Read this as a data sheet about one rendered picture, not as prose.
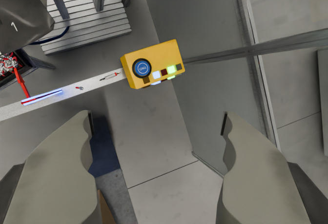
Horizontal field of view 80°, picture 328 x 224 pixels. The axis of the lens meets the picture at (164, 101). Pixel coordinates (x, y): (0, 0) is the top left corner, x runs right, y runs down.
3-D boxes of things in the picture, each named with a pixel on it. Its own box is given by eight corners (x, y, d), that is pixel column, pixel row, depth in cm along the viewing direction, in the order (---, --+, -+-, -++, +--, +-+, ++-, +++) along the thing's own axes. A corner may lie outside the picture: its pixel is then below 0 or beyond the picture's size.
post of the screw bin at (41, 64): (52, 64, 141) (6, 47, 66) (55, 68, 142) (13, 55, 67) (49, 66, 140) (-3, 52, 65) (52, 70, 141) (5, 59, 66)
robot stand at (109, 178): (114, 149, 162) (145, 244, 68) (77, 163, 153) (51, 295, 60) (104, 114, 156) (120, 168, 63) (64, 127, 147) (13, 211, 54)
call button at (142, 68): (145, 59, 55) (147, 58, 53) (150, 72, 56) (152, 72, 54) (132, 63, 54) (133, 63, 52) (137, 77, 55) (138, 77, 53)
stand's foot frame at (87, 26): (109, -29, 147) (109, -35, 139) (130, 32, 156) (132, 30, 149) (16, -13, 129) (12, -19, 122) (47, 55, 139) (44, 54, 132)
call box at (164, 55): (164, 44, 67) (176, 38, 57) (173, 72, 69) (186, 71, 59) (118, 58, 62) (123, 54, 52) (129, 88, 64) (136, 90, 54)
